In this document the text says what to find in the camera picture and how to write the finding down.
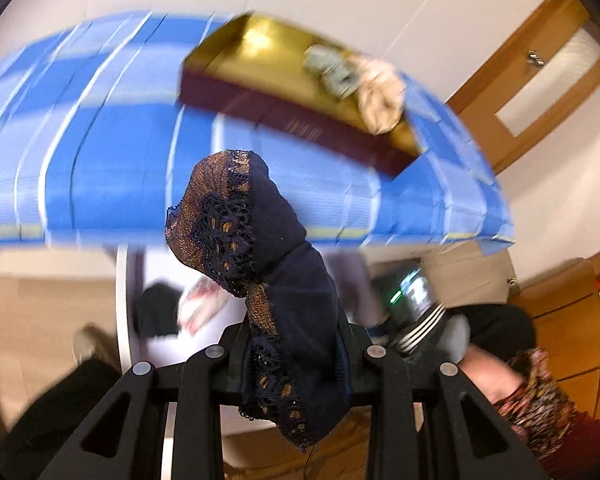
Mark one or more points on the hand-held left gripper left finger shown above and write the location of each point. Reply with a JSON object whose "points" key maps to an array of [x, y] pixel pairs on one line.
{"points": [[230, 360]]}

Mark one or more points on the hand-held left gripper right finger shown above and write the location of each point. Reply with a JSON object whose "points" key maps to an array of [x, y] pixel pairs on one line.
{"points": [[360, 360]]}

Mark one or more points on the pink white cloth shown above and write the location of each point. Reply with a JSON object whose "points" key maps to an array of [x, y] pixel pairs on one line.
{"points": [[200, 305]]}

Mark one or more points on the black sock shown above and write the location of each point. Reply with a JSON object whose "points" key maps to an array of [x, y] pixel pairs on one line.
{"points": [[155, 310]]}

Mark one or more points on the navy lace underwear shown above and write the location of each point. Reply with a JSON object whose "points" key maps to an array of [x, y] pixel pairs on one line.
{"points": [[280, 260]]}

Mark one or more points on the cream cloth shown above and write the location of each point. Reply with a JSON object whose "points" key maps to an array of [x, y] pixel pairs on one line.
{"points": [[380, 95]]}

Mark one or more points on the dark red gold-lined box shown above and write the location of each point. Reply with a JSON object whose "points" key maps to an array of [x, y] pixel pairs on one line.
{"points": [[290, 120]]}

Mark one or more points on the grey green sock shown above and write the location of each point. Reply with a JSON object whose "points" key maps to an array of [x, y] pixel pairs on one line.
{"points": [[330, 67]]}

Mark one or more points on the person's right forearm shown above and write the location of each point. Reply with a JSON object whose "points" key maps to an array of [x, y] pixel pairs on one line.
{"points": [[525, 395]]}

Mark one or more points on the person's foot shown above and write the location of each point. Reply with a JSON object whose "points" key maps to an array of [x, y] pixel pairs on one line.
{"points": [[87, 345]]}

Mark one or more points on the wooden cabinet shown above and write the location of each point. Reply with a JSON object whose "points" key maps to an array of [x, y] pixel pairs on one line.
{"points": [[565, 320]]}

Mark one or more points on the wooden door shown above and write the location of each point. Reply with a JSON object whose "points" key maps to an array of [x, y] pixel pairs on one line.
{"points": [[482, 102]]}

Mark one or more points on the blue plaid cloth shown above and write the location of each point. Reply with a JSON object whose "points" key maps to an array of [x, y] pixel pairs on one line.
{"points": [[105, 170]]}

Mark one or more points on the person's dark red garment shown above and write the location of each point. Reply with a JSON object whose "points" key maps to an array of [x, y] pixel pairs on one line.
{"points": [[595, 440]]}

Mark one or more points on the frosted door glass pane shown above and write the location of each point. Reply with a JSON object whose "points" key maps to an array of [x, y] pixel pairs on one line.
{"points": [[555, 85]]}

